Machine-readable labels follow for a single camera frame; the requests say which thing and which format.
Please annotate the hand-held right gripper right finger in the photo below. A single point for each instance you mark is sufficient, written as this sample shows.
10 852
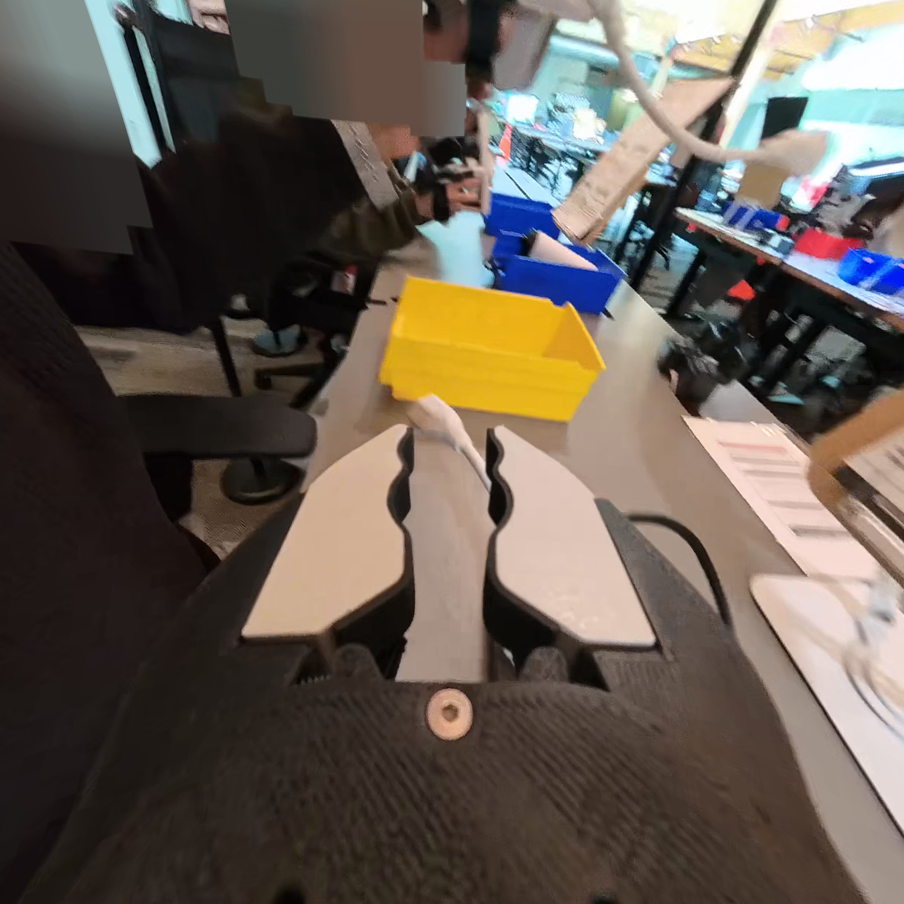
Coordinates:
565 558

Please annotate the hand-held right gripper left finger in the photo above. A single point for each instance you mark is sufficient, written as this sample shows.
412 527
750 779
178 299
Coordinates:
332 551

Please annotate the yellow plastic bin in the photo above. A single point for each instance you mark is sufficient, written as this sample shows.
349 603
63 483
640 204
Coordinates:
480 367

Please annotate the grey desk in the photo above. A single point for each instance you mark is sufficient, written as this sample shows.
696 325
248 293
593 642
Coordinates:
635 424

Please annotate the printed paper sheet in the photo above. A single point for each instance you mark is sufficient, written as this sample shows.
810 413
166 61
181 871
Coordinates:
763 480

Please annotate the black device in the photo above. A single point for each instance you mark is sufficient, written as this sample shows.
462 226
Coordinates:
696 367

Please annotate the blue plastic bin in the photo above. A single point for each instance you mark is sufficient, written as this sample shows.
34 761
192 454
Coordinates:
872 272
519 212
551 282

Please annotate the wooden work table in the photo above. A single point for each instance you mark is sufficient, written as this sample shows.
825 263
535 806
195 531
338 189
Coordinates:
812 272

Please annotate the tan document board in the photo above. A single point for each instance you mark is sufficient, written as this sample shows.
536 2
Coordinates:
635 162

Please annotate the red parts bin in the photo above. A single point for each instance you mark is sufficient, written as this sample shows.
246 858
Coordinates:
826 246

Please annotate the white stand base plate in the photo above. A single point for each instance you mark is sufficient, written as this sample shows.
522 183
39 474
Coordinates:
798 621

